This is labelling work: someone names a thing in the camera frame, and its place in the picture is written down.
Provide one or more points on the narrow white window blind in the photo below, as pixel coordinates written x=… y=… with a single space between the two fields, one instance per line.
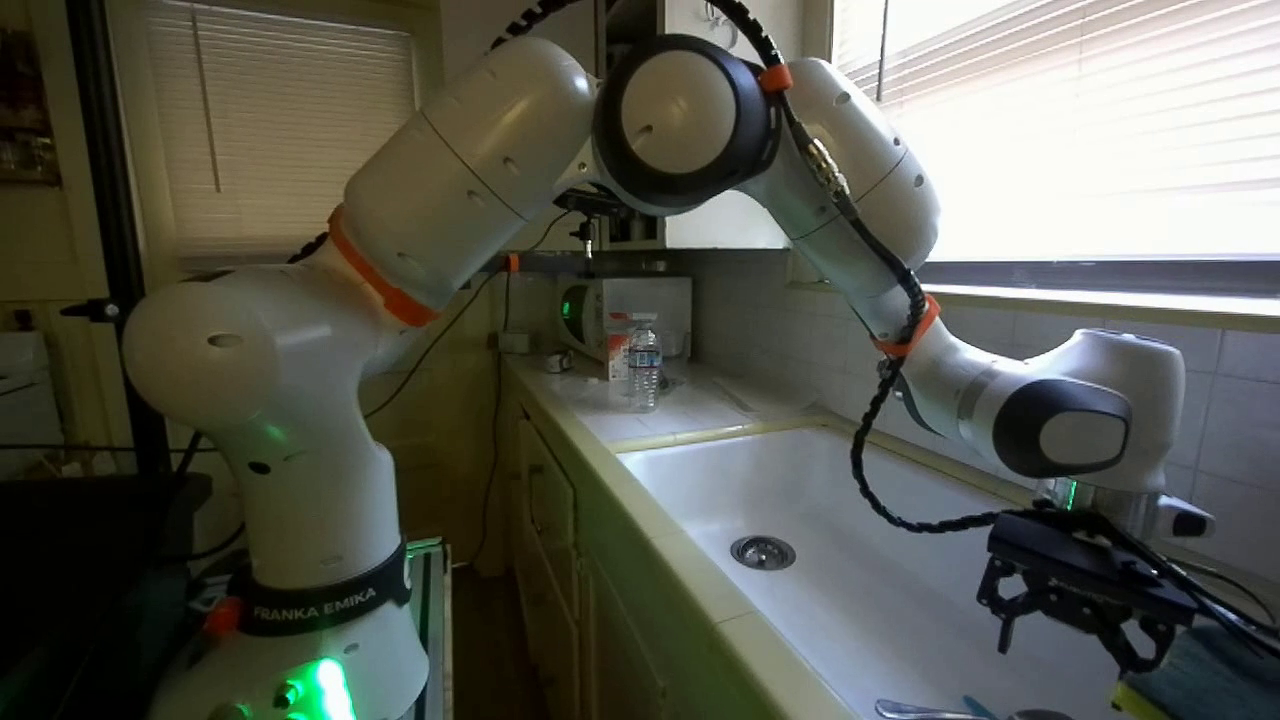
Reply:
x=295 y=135

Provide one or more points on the under-counter cabinet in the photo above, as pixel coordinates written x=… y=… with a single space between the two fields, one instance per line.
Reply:
x=563 y=560

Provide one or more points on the clear plastic water bottle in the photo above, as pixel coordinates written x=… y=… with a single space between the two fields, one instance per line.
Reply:
x=647 y=364

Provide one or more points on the framed wall picture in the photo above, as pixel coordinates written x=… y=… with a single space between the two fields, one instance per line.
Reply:
x=25 y=106

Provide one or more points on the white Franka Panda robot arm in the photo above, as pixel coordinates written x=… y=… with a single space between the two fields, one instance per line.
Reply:
x=267 y=387

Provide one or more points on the wide white window blind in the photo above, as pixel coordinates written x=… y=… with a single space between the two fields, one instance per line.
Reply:
x=1095 y=120

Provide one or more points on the dark wall shelf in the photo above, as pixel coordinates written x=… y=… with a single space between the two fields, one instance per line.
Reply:
x=626 y=16

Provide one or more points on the small red-capped bottle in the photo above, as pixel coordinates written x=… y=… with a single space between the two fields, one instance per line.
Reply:
x=618 y=358

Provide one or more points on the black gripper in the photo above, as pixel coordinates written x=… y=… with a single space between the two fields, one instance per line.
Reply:
x=1081 y=567

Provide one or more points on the white appliance with green light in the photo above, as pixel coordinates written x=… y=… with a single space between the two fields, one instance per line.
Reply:
x=653 y=313

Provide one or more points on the white rectangular sink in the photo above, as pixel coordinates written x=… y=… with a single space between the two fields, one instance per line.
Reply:
x=853 y=603

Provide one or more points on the black vertical pole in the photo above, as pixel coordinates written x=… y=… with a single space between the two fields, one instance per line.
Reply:
x=114 y=203

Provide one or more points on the metal sink drain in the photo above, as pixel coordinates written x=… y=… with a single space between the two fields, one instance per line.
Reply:
x=760 y=553

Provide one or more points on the yellow sponge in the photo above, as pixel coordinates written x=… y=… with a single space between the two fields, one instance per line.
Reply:
x=1132 y=701

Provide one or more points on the black camera on mount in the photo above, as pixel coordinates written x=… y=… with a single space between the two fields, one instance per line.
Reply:
x=587 y=203

